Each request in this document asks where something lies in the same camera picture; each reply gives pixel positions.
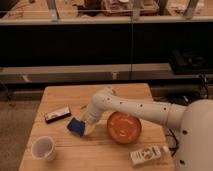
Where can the black rectangular box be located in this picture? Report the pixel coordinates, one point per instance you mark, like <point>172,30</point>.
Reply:
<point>57,115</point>

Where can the white carton box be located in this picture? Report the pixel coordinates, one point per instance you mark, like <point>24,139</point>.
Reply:
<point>147,154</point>

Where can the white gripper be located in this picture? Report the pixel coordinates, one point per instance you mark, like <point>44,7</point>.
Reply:
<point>89,128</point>

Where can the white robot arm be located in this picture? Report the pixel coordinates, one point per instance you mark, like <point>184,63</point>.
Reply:
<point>194,122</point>

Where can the black device on floor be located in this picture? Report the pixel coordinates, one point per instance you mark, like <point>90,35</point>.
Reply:
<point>180,100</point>

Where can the wooden table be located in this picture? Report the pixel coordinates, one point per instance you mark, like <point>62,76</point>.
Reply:
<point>96,152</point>

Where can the orange bowl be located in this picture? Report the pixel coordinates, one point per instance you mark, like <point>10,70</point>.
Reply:
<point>123,128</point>

